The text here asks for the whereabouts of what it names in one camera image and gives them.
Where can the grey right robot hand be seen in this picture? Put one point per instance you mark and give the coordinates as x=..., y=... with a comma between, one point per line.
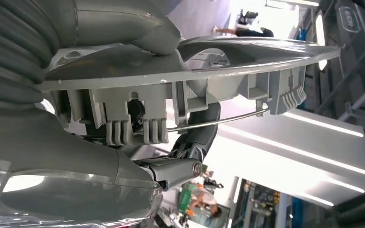
x=44, y=163

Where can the person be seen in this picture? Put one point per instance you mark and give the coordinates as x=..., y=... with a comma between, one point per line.
x=206, y=203
x=251, y=31

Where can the white display wall light strips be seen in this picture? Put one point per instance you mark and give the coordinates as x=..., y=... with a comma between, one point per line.
x=295, y=151

